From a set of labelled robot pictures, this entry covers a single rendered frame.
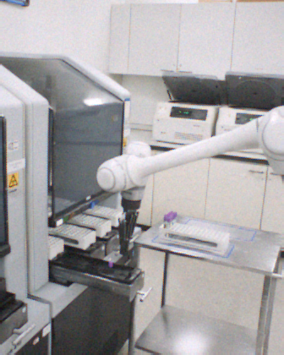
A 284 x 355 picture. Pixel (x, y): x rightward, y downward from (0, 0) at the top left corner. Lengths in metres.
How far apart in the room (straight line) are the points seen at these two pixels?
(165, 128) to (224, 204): 0.87
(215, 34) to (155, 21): 0.59
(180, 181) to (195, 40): 1.31
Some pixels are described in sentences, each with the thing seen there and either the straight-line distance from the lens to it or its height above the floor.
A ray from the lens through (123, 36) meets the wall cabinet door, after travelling 4.30.
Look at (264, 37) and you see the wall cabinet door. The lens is 3.93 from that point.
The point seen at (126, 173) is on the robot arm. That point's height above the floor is 1.23.
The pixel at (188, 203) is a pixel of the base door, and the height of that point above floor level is 0.37.
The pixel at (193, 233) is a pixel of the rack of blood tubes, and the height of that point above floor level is 0.88.
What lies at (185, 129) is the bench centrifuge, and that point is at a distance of 3.78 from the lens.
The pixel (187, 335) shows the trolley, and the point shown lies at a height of 0.28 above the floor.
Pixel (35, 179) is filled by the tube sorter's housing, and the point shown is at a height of 1.17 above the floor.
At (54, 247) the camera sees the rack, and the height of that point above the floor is 0.86.
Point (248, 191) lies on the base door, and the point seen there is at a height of 0.57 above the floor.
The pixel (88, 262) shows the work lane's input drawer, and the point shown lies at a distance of 1.71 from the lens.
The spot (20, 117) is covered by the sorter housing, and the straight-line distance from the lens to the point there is 1.38.
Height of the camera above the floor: 1.56
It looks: 12 degrees down
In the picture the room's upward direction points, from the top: 3 degrees clockwise
